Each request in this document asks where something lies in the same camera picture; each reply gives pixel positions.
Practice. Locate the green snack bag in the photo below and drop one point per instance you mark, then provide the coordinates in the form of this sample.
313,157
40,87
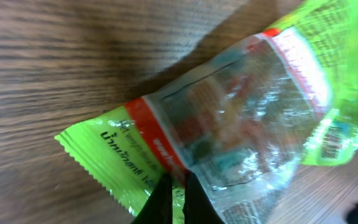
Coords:
241,122

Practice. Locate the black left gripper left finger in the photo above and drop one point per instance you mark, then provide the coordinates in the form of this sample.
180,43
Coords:
158,208

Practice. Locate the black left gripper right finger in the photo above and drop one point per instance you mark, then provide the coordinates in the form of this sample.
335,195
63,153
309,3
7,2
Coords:
198,208

